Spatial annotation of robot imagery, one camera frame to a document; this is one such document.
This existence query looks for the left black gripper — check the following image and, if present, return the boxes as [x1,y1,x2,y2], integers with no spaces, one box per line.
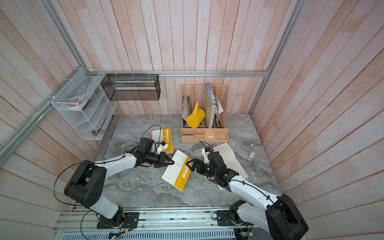
[145,151,175,168]

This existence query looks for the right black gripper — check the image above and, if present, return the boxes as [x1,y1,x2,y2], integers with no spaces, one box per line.
[187,158,219,179]

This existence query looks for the white orange notebook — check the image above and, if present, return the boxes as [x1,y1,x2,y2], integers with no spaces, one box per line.
[162,150,192,191]
[151,128,174,155]

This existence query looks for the cream notebook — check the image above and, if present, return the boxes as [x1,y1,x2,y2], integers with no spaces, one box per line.
[205,144,253,195]

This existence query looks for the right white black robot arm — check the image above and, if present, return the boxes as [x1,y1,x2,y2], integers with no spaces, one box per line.
[186,152,309,240]

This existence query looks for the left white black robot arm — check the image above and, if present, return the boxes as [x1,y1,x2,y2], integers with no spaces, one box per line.
[64,138,175,229]

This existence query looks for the clear tape roll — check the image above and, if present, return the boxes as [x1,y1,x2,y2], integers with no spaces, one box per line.
[123,141,137,153]

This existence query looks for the yellow watering can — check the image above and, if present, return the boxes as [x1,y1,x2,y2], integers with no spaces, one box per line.
[186,102,206,129]

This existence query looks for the small pink eraser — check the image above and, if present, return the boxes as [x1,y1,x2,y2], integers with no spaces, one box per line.
[248,151,256,161]

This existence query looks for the papers in organizer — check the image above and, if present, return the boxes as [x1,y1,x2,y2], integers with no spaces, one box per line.
[215,98,224,128]

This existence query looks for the cream book in organizer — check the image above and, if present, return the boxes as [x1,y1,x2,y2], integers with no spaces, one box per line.
[204,84,216,128]

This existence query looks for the beige desk organizer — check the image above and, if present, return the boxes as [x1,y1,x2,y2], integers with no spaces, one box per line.
[181,84,229,143]

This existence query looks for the tape roll on shelf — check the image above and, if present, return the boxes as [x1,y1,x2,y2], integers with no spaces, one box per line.
[66,96,86,110]

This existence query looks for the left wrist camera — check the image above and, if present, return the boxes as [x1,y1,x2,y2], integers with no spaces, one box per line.
[156,141,169,154]

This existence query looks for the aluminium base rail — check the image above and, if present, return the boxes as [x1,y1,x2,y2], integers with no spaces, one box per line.
[51,206,272,240]

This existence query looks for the black mesh wall basket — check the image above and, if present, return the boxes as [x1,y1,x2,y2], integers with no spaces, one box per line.
[101,73,161,101]

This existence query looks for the white wire shelf rack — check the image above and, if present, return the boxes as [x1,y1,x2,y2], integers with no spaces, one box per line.
[52,68,117,140]

